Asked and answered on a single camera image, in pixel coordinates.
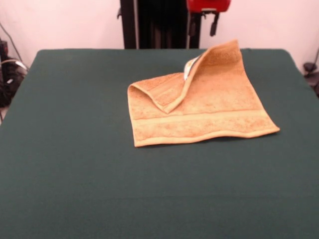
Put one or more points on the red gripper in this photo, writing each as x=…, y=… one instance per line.
x=209, y=5

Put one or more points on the orange terry towel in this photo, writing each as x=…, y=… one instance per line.
x=211, y=104

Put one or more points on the black power strip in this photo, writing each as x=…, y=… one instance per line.
x=309, y=67

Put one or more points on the dark green table cloth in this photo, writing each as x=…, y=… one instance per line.
x=74, y=161

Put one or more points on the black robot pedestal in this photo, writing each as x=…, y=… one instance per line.
x=154, y=25

